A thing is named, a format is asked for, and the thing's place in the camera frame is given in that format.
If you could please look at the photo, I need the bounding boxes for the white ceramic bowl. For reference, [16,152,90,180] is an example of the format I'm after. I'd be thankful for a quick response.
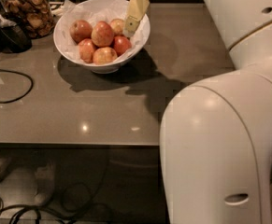
[52,0,151,75]

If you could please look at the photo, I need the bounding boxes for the glass jar of dried chips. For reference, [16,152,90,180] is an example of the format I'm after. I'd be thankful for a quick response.
[0,0,55,39]

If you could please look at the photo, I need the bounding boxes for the black cables on floor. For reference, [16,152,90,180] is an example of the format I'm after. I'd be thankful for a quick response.
[0,149,113,224]

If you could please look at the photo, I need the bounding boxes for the black cable on table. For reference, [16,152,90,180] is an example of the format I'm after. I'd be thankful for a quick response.
[0,68,35,105]

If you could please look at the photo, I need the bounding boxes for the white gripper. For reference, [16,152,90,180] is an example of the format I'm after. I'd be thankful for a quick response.
[123,0,150,37]

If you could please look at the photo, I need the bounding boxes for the white sock right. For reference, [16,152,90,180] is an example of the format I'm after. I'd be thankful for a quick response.
[35,161,55,206]

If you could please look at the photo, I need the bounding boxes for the black appliance with handle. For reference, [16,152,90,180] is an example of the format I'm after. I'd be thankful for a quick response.
[0,2,32,53]

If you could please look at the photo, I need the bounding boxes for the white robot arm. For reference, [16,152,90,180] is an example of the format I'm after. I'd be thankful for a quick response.
[160,0,272,224]

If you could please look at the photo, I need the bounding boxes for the red apple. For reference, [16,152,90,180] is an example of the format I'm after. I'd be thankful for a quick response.
[69,20,93,43]
[79,38,97,63]
[113,35,132,56]
[91,21,114,48]
[110,19,124,35]
[93,47,118,65]

